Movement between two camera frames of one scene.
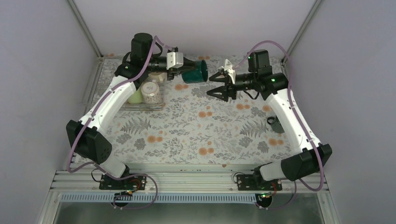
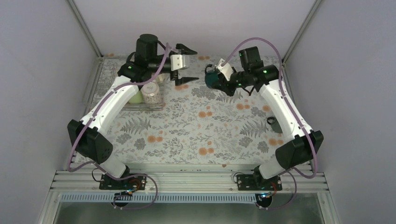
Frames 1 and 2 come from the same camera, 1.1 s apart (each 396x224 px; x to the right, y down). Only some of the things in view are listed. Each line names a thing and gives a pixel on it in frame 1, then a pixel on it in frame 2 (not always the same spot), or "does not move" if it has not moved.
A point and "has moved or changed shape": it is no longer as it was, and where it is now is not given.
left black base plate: x=135 y=182 does not move
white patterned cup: x=151 y=93 does not move
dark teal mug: x=200 y=74 has moved or changed shape
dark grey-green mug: x=276 y=124 does not move
